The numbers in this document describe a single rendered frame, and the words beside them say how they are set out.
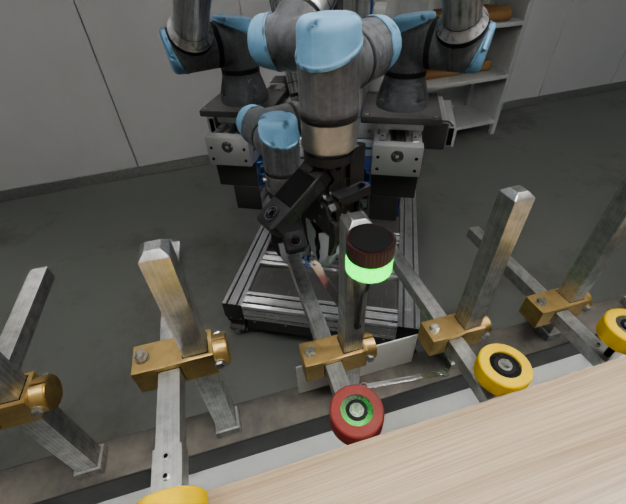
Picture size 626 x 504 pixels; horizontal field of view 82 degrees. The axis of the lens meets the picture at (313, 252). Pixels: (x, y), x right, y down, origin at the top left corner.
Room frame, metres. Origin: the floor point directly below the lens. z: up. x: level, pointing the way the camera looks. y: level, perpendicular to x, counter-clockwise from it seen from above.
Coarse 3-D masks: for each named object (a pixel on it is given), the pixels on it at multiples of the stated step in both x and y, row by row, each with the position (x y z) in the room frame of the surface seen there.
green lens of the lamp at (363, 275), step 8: (352, 264) 0.32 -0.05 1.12; (392, 264) 0.32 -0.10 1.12; (352, 272) 0.32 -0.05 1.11; (360, 272) 0.31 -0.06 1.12; (368, 272) 0.31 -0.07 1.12; (376, 272) 0.31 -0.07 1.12; (384, 272) 0.31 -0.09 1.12; (360, 280) 0.31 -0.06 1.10; (368, 280) 0.31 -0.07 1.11; (376, 280) 0.31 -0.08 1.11
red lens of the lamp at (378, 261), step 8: (360, 224) 0.37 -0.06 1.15; (376, 224) 0.36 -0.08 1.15; (392, 232) 0.35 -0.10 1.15; (352, 248) 0.32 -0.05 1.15; (392, 248) 0.32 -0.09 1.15; (352, 256) 0.32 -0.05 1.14; (360, 256) 0.31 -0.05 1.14; (368, 256) 0.31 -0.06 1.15; (376, 256) 0.31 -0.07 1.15; (384, 256) 0.31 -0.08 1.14; (392, 256) 0.32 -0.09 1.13; (360, 264) 0.31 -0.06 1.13; (368, 264) 0.31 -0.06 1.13; (376, 264) 0.31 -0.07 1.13; (384, 264) 0.31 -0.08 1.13
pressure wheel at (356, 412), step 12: (336, 396) 0.26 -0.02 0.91; (348, 396) 0.26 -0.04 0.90; (360, 396) 0.26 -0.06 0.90; (372, 396) 0.26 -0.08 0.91; (336, 408) 0.25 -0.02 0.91; (348, 408) 0.25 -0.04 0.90; (360, 408) 0.24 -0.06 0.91; (372, 408) 0.24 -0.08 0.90; (336, 420) 0.23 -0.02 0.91; (348, 420) 0.23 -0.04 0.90; (360, 420) 0.23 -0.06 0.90; (372, 420) 0.23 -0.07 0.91; (336, 432) 0.22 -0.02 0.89; (348, 432) 0.21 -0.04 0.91; (360, 432) 0.21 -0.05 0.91; (372, 432) 0.21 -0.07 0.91; (348, 444) 0.21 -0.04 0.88
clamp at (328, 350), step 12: (336, 336) 0.40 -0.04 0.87; (372, 336) 0.40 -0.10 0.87; (300, 348) 0.38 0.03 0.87; (324, 348) 0.37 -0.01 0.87; (336, 348) 0.37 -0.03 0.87; (372, 348) 0.37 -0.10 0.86; (300, 360) 0.38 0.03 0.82; (312, 360) 0.35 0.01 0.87; (324, 360) 0.35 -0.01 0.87; (336, 360) 0.35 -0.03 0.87; (348, 360) 0.36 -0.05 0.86; (360, 360) 0.36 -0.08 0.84; (372, 360) 0.36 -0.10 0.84; (312, 372) 0.34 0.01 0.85; (324, 372) 0.34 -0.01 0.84
